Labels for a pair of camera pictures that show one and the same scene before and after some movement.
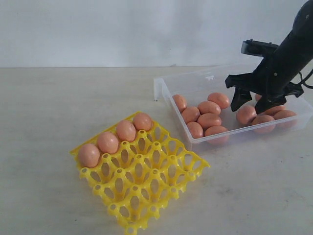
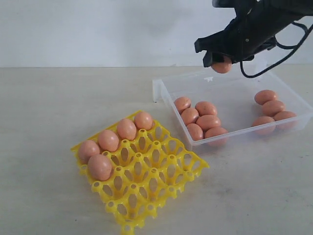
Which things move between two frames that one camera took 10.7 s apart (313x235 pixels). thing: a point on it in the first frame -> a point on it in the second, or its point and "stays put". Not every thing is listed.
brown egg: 142,121 stays put
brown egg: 190,114 stays put
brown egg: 107,143 stays put
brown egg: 285,119 stays put
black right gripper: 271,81 -> 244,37
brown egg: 220,98 -> 223,67
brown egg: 246,114 -> 100,167
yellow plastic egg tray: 135,183 stays put
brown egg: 125,131 stays put
